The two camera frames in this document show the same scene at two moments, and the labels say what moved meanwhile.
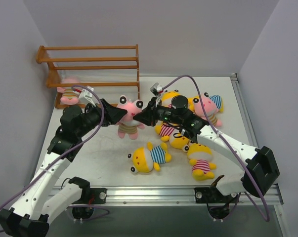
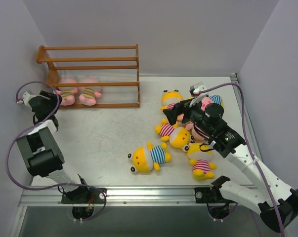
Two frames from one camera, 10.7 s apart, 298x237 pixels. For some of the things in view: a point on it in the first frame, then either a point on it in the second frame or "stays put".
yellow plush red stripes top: [167, 96] stays put
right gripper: [152, 112] -> [184, 108]
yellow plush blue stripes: [144, 159] stays put
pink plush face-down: [128, 126] -> [89, 94]
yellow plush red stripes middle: [178, 140] stays put
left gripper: [103, 112] -> [50, 99]
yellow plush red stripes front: [200, 156] stays put
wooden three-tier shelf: [88, 75] stays put
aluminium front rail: [148, 195] stays put
